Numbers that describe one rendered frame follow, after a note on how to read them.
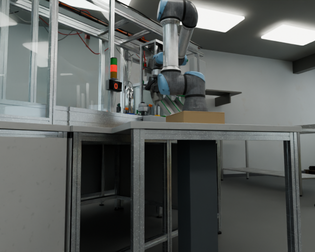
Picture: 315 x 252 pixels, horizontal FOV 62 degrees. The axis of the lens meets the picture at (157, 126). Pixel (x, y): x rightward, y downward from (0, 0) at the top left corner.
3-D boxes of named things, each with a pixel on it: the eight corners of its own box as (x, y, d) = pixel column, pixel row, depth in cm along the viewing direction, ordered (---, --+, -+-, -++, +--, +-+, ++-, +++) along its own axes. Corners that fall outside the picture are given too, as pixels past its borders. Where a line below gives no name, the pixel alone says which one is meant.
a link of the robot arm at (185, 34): (203, -4, 150) (183, 58, 192) (184, -5, 148) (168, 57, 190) (206, 10, 144) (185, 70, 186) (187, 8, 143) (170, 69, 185)
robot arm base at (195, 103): (214, 112, 146) (214, 94, 146) (193, 110, 138) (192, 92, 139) (197, 115, 159) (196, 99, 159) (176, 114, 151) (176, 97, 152)
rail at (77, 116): (175, 133, 199) (175, 118, 200) (69, 126, 132) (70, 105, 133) (169, 133, 203) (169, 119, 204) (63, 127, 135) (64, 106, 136)
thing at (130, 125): (302, 132, 135) (301, 126, 135) (130, 128, 104) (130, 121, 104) (223, 137, 200) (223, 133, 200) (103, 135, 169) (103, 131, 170)
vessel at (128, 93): (137, 114, 298) (137, 81, 301) (128, 112, 288) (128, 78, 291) (128, 115, 307) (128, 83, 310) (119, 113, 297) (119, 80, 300)
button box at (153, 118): (170, 126, 184) (170, 117, 184) (150, 124, 168) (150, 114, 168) (163, 126, 188) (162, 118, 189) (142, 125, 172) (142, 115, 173)
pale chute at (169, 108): (180, 118, 217) (182, 114, 215) (168, 117, 209) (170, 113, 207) (164, 98, 234) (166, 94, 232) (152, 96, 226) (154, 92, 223)
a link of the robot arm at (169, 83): (187, 93, 142) (186, -5, 145) (160, 93, 140) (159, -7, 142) (181, 97, 154) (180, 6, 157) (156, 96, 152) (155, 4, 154)
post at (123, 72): (127, 138, 331) (128, 31, 342) (122, 138, 324) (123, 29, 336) (125, 138, 334) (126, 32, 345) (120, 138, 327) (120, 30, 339)
